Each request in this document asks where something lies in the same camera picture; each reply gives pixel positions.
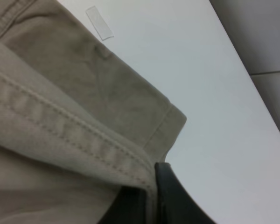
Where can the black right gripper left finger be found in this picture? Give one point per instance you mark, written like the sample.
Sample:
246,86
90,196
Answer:
129,207

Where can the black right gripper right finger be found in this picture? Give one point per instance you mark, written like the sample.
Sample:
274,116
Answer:
175,206

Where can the khaki shorts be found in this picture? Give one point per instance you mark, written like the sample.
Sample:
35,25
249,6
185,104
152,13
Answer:
76,123

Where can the clear tape strip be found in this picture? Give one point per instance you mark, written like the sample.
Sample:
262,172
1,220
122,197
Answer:
99,23

